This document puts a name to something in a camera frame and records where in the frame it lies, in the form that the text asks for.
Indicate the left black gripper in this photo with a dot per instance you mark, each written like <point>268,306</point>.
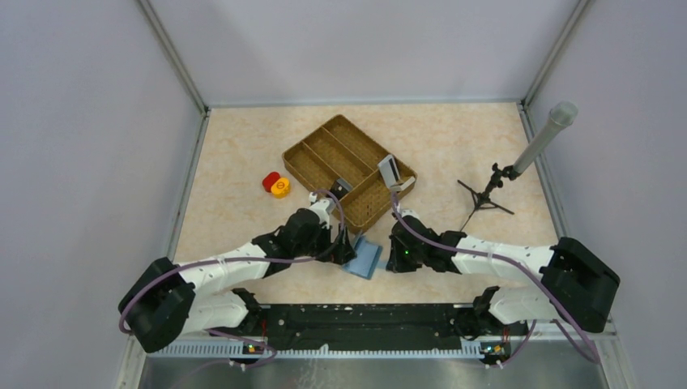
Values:
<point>344,252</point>

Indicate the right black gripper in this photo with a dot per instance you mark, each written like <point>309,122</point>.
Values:
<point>396,264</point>

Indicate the blue card holder wallet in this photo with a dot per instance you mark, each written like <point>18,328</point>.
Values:
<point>367,258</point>

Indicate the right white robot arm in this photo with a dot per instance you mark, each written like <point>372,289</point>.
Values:
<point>564,281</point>

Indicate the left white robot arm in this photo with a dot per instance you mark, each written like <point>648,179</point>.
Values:
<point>171,300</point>

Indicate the black card in tray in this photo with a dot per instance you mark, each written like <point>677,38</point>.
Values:
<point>341,190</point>

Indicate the grey white card stand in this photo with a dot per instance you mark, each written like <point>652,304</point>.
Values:
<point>391,176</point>

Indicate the orange cylinder block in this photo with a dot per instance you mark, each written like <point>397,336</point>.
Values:
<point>281,188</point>

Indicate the woven brown divided tray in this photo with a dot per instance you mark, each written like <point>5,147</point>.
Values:
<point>338,150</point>

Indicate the red cylinder block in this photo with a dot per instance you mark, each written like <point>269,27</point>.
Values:
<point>269,180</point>

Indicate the grey microphone on tripod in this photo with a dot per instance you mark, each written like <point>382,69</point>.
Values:
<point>560,117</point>

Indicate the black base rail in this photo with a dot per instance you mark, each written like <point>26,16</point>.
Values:
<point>399,328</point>

